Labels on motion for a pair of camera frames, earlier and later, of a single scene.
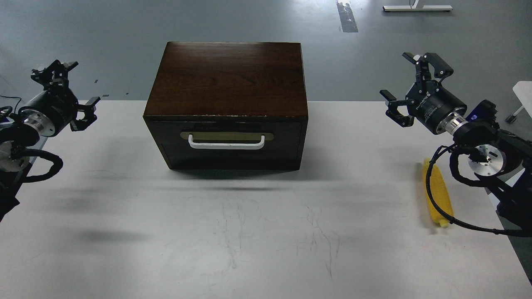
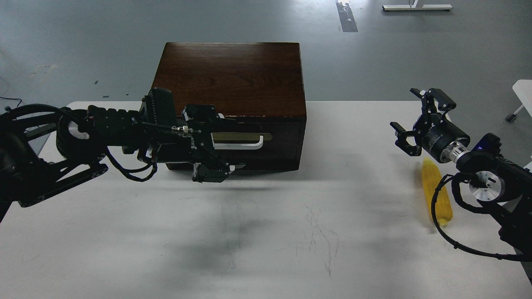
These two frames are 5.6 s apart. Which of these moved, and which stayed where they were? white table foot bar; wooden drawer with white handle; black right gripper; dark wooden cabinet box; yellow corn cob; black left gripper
Moved: black right gripper; black left gripper
Stayed: dark wooden cabinet box; yellow corn cob; wooden drawer with white handle; white table foot bar
